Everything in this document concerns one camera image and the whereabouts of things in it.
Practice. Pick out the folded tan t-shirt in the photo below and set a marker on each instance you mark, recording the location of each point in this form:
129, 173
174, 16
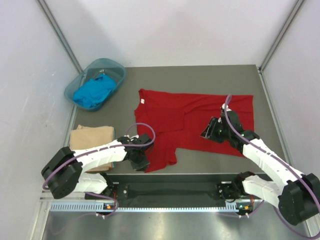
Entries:
84, 137

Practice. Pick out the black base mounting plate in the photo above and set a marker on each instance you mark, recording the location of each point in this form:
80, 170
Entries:
171, 190

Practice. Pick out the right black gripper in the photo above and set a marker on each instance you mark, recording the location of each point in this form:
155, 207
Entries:
208, 133

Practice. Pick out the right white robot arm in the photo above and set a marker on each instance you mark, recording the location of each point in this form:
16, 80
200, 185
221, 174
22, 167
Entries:
294, 194

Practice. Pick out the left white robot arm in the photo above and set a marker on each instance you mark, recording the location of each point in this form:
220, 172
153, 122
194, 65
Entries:
78, 171

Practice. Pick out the red t-shirt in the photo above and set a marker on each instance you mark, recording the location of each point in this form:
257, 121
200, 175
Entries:
177, 121

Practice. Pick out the teal plastic basket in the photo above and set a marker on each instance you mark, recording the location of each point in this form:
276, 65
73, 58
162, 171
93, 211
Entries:
111, 68

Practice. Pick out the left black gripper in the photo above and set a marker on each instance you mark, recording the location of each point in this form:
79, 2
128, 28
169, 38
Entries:
141, 165

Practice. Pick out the slotted cable duct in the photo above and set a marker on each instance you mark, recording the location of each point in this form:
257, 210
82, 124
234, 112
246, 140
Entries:
105, 207

